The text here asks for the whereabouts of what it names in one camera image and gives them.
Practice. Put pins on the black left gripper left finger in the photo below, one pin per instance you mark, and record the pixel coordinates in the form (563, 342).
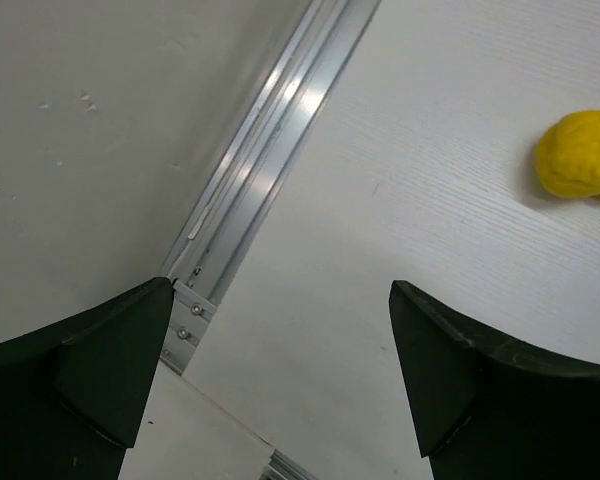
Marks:
(73, 394)

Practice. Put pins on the yellow fake lemon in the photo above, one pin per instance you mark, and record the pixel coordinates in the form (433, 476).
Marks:
(567, 156)

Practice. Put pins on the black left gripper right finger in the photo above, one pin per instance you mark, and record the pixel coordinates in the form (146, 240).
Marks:
(486, 405)

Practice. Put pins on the aluminium frame rail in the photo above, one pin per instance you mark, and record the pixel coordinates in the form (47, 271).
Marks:
(253, 167)

